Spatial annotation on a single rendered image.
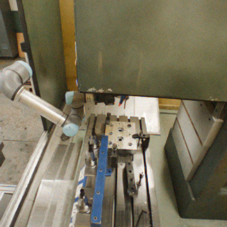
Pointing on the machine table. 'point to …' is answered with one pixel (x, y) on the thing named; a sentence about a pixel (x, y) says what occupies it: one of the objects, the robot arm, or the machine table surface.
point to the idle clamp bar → (130, 179)
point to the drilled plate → (123, 148)
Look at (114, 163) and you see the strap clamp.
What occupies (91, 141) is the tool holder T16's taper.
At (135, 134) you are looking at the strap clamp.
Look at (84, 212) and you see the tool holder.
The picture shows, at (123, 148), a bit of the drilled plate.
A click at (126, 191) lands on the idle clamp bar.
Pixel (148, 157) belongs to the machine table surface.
